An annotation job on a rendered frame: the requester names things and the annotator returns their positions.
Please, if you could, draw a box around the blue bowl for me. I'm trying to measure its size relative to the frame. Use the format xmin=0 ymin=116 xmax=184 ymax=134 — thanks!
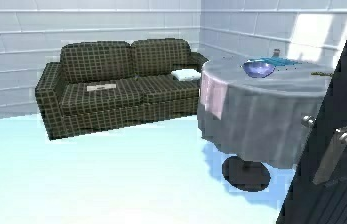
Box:
xmin=242 ymin=59 xmax=277 ymax=79

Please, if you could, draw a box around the pink hanging cloth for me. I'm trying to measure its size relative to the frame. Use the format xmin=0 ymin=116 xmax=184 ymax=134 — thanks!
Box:
xmin=199 ymin=71 xmax=230 ymax=120

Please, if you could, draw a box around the dark checked sofa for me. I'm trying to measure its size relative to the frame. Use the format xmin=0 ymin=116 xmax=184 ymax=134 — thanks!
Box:
xmin=34 ymin=38 xmax=210 ymax=141

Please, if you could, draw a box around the round table with grey cloth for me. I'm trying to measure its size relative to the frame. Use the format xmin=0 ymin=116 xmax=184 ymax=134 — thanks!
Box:
xmin=196 ymin=55 xmax=334 ymax=193

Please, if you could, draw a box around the teal flat cloth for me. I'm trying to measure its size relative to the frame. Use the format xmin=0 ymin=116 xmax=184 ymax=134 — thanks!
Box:
xmin=247 ymin=56 xmax=303 ymax=68

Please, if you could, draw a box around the silver door handle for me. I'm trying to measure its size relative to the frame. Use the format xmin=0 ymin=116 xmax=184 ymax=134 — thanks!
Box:
xmin=300 ymin=114 xmax=347 ymax=186

